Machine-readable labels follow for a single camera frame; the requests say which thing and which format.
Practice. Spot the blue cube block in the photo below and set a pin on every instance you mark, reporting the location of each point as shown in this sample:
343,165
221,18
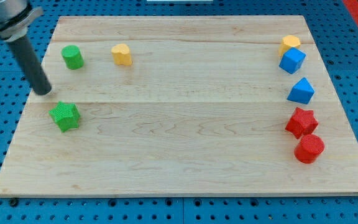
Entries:
292,60

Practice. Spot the red cylinder block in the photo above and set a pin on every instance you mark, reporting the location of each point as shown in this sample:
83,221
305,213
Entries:
309,148

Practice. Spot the yellow heart block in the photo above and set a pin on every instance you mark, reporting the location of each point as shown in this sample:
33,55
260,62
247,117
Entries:
121,54

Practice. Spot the green star block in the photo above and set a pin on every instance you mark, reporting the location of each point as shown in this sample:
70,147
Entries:
65,115

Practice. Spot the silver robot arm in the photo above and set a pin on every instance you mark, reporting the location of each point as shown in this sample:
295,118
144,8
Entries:
15,18

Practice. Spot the blue triangular prism block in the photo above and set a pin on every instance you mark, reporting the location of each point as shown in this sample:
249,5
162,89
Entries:
301,92

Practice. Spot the red star block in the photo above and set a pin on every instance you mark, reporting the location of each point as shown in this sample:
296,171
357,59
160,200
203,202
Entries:
302,122

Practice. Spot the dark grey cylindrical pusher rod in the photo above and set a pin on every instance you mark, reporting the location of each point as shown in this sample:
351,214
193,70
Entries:
29,63

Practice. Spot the yellow hexagon block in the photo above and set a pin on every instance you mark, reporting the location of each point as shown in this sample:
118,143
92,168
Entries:
287,42

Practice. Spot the green cylinder block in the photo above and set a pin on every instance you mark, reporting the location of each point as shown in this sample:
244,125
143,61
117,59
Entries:
72,57

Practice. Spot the light wooden board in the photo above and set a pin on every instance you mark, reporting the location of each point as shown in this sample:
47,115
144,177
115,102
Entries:
201,112

